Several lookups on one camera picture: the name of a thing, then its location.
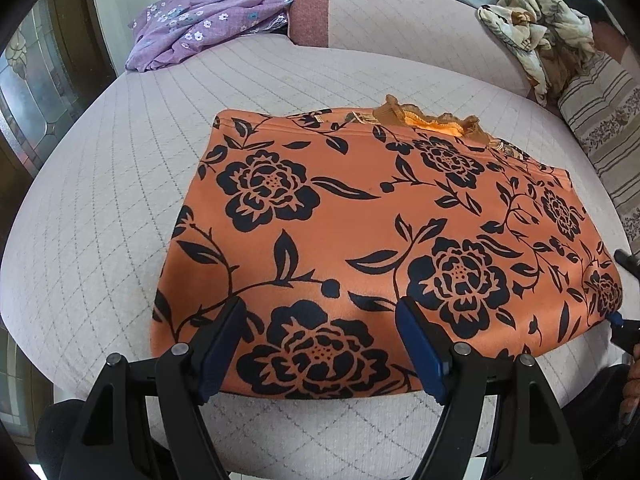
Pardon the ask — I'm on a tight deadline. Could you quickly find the pink pillow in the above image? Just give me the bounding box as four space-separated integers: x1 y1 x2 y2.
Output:
592 22 632 63

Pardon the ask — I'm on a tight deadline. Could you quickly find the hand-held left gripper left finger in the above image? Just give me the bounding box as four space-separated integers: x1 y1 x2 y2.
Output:
59 296 247 480

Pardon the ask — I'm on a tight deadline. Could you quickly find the dark wooden door frame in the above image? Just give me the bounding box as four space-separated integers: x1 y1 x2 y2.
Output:
30 0 121 111

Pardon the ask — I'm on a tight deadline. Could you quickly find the person's right hand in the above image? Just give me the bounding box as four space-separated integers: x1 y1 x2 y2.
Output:
619 357 640 427

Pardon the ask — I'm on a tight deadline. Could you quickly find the pink bolster cushion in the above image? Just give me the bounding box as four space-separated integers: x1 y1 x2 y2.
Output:
288 0 557 107

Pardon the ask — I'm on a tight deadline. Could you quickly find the purple floral cloth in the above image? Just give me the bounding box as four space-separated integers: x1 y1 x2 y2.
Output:
125 0 294 73

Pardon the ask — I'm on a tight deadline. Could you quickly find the stained glass door panel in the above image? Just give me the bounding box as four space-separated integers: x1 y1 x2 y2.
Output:
0 0 77 137

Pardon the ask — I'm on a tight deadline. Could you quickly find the striped floral pillow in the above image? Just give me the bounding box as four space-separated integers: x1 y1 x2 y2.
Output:
557 52 640 222

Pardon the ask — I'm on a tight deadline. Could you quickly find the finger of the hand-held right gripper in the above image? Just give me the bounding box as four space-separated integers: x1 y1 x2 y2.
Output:
615 249 640 282
608 312 640 357

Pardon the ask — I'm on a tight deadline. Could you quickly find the orange black floral shirt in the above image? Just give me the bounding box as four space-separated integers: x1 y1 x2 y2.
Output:
150 94 625 401

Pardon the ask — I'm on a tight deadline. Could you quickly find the cream brown floral blanket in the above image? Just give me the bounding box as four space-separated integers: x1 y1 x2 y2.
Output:
477 0 597 107

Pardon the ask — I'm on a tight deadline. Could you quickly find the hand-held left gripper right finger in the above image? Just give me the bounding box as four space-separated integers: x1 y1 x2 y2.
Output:
395 296 586 480

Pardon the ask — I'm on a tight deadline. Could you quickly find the dark cloth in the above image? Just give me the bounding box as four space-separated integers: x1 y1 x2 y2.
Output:
562 364 632 463

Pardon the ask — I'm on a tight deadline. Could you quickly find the black cloth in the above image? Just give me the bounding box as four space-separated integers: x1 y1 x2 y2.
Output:
564 0 625 31

